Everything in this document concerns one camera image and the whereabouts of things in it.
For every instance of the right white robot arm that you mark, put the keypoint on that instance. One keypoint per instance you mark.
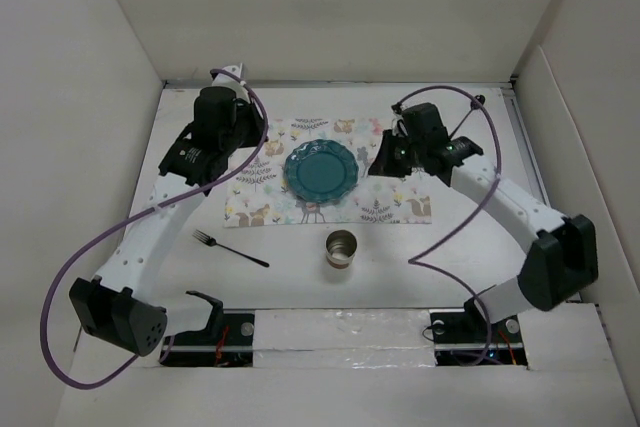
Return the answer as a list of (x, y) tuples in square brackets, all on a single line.
[(561, 252)]

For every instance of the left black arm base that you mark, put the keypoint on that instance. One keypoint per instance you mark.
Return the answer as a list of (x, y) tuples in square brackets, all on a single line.
[(206, 334)]

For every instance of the stainless steel cup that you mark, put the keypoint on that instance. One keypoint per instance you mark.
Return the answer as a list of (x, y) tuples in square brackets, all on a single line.
[(340, 248)]

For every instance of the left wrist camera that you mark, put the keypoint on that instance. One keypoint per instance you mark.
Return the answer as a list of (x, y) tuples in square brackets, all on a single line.
[(215, 115)]

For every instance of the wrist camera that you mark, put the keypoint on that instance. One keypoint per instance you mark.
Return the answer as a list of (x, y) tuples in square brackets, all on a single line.
[(424, 126), (215, 115)]

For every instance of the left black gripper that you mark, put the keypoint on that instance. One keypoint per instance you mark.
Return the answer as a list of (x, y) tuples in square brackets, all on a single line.
[(257, 121)]

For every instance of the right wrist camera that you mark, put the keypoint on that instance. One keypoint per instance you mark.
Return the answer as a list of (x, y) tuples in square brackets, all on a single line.
[(424, 126)]

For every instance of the teal scalloped plate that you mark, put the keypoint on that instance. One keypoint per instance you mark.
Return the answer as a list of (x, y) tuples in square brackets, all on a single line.
[(321, 171)]

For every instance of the black spoon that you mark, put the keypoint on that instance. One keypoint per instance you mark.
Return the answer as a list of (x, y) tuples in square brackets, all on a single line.
[(475, 104)]

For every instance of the floral animal print cloth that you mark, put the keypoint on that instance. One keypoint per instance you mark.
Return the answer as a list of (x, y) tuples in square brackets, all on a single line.
[(259, 195)]

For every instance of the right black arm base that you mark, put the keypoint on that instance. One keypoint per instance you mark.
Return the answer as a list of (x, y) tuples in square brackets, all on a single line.
[(459, 337)]

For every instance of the black metal fork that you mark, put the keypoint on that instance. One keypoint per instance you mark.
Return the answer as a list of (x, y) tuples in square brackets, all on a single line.
[(210, 241)]

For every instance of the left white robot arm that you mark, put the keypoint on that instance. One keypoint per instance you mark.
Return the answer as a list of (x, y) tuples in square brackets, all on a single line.
[(118, 305)]

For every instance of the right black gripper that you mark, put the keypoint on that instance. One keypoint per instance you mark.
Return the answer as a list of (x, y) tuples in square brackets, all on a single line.
[(383, 165)]

